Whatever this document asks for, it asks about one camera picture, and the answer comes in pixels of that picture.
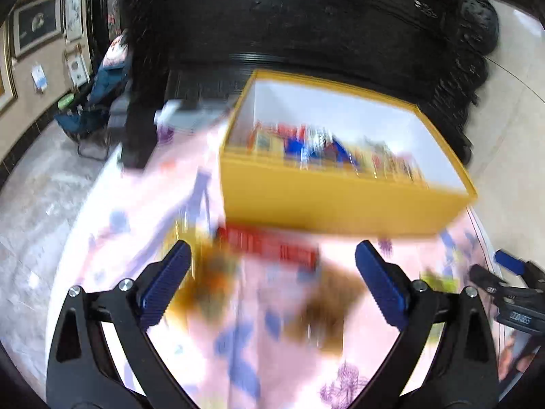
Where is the stack of papers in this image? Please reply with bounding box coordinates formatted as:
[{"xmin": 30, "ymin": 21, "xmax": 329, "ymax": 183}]
[{"xmin": 154, "ymin": 99, "xmax": 233, "ymax": 134}]

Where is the long flat red packet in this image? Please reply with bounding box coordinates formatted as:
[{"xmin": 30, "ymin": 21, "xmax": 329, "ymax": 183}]
[{"xmin": 216, "ymin": 225, "xmax": 321, "ymax": 270}]

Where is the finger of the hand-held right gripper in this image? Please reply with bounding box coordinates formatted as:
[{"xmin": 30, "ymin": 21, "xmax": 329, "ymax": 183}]
[
  {"xmin": 495, "ymin": 249, "xmax": 545, "ymax": 291},
  {"xmin": 469, "ymin": 263, "xmax": 509, "ymax": 297}
]

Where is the small white framed picture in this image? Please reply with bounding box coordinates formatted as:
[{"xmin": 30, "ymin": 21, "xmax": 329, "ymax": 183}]
[{"xmin": 64, "ymin": 48, "xmax": 91, "ymax": 87}]

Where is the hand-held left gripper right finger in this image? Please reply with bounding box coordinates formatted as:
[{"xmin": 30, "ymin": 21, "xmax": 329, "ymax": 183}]
[{"xmin": 355, "ymin": 239, "xmax": 500, "ymax": 409}]

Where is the large dark framed picture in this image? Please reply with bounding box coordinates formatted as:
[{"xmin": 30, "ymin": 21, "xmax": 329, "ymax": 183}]
[{"xmin": 11, "ymin": 0, "xmax": 65, "ymax": 59}]

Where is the yellow cardboard box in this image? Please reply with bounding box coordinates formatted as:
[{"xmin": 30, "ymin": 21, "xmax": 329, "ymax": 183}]
[{"xmin": 218, "ymin": 69, "xmax": 478, "ymax": 239}]

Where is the yellow and pink snack packet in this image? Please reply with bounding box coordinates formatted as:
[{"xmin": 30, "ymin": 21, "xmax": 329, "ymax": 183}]
[{"xmin": 419, "ymin": 268, "xmax": 463, "ymax": 294}]

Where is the gold framed picture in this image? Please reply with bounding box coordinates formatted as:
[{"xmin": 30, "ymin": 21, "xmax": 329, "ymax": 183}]
[{"xmin": 0, "ymin": 25, "xmax": 18, "ymax": 112}]

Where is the printed pink cushion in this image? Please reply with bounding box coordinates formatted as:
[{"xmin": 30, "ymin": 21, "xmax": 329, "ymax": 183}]
[{"xmin": 103, "ymin": 31, "xmax": 129, "ymax": 70}]

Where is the dark carved wooden furniture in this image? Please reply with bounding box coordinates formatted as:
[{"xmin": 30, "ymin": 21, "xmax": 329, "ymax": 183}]
[{"xmin": 116, "ymin": 0, "xmax": 500, "ymax": 169}]

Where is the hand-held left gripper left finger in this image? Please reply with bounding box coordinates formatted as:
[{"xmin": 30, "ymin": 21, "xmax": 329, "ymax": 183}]
[{"xmin": 46, "ymin": 240, "xmax": 193, "ymax": 409}]

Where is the yellow snack bag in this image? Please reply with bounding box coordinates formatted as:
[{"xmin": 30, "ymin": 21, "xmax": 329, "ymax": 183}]
[{"xmin": 164, "ymin": 219, "xmax": 243, "ymax": 320}]

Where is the white framed flower picture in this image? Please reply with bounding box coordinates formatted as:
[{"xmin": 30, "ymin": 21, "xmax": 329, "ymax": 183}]
[{"xmin": 64, "ymin": 0, "xmax": 84, "ymax": 44}]

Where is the blue and white paper tag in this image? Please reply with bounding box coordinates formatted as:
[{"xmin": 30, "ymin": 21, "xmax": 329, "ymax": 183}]
[{"xmin": 31, "ymin": 64, "xmax": 49, "ymax": 93}]

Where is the blue folding chair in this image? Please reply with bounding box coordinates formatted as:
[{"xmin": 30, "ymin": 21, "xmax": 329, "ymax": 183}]
[{"xmin": 54, "ymin": 62, "xmax": 132, "ymax": 161}]

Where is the person's right hand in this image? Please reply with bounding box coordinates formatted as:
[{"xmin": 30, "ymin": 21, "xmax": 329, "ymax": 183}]
[{"xmin": 497, "ymin": 330, "xmax": 539, "ymax": 386}]

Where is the brown snack packet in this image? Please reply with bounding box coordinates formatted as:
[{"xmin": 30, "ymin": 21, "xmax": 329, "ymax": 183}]
[{"xmin": 285, "ymin": 262, "xmax": 368, "ymax": 352}]

